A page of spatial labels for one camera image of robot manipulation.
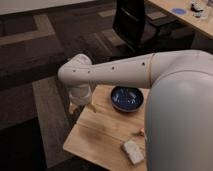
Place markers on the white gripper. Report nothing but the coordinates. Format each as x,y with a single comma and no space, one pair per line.
80,95

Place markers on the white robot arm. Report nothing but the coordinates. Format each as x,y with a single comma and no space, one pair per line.
179,108

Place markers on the dark blue ceramic bowl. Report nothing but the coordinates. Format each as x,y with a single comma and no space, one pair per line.
126,99

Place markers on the orange toy carrot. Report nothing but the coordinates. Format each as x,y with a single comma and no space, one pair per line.
139,133

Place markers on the white sponge block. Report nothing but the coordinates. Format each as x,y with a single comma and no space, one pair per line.
133,152

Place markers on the black office chair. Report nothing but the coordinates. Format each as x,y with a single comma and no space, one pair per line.
139,24

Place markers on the blue round coaster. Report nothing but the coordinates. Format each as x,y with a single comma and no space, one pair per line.
178,11

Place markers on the wooden background desk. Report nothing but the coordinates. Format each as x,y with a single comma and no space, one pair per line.
202,25

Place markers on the small items on desk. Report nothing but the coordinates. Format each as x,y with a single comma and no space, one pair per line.
197,9

